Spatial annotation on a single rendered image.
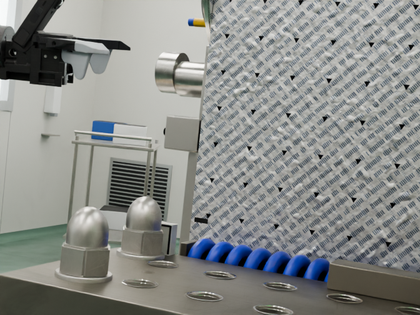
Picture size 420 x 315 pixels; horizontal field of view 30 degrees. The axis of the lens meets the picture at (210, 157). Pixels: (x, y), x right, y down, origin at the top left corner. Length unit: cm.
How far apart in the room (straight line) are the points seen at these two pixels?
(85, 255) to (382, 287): 20
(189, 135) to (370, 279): 26
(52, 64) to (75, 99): 571
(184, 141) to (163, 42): 622
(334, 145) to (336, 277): 11
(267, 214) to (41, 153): 605
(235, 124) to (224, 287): 17
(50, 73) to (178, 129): 56
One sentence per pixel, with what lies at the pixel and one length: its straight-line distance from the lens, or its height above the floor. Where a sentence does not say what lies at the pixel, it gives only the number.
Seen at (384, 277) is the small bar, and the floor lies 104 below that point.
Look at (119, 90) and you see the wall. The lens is 710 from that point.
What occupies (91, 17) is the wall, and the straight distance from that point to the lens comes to 713.
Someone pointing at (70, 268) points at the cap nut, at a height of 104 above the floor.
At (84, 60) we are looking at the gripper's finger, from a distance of 122.
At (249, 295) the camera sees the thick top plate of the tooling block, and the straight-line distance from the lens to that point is 50.
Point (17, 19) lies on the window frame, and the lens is 626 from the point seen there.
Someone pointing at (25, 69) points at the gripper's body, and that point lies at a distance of 130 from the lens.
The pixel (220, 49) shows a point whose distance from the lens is 64.
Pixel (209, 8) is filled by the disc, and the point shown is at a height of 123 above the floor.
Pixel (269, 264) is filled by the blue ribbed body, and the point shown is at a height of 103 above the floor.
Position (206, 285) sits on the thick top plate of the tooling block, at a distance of 52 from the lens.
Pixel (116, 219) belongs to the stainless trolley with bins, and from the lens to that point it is 566.
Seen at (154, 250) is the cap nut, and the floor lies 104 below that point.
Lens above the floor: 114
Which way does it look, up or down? 3 degrees down
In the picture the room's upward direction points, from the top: 6 degrees clockwise
